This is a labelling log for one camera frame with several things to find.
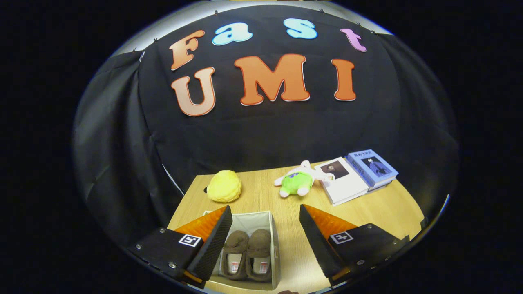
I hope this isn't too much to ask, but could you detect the green and pink plush toy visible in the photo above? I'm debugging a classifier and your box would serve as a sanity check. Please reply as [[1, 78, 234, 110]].
[[274, 160, 335, 198]]

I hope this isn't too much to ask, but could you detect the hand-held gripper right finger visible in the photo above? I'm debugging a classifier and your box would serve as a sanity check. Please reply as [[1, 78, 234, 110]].
[[299, 204, 409, 286]]

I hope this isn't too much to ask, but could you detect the brown fuzzy shoe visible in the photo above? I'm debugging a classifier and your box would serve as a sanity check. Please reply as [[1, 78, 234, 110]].
[[245, 229, 273, 282], [223, 231, 250, 280]]

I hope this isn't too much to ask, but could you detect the yellow plush toy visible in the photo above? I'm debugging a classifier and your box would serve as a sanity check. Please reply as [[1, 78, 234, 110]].
[[206, 170, 242, 203]]

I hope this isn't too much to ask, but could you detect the blue cover book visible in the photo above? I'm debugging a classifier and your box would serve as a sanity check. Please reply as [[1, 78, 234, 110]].
[[346, 149, 398, 188]]

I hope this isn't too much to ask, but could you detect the blue spine book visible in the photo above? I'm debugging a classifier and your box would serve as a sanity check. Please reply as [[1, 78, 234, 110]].
[[368, 178, 397, 192]]

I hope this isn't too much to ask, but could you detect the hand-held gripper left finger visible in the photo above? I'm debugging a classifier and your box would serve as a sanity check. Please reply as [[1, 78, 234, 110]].
[[129, 205, 233, 288]]

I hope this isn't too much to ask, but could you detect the grey fabric storage box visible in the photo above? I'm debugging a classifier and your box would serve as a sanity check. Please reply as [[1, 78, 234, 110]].
[[203, 210, 281, 290]]

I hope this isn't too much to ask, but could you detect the white book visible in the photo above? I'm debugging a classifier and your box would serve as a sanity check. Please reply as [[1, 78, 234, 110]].
[[314, 157, 369, 206]]

